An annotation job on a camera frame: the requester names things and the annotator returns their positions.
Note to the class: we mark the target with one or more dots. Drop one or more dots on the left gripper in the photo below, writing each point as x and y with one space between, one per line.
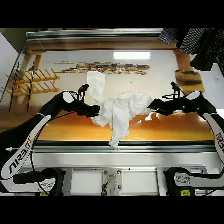
90 110

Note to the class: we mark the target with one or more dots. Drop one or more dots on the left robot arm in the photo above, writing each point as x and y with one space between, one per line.
20 133

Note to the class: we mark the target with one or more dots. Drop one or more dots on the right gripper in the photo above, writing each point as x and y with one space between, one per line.
159 107

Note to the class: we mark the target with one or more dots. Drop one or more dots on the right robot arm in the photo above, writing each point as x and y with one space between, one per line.
208 110

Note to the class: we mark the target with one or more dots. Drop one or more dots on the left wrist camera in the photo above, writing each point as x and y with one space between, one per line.
82 90

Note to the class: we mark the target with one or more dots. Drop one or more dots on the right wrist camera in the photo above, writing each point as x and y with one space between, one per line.
174 90

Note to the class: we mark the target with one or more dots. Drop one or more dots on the white garment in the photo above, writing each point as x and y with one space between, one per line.
120 110

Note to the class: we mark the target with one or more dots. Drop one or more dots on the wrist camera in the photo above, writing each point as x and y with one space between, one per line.
82 90
174 90

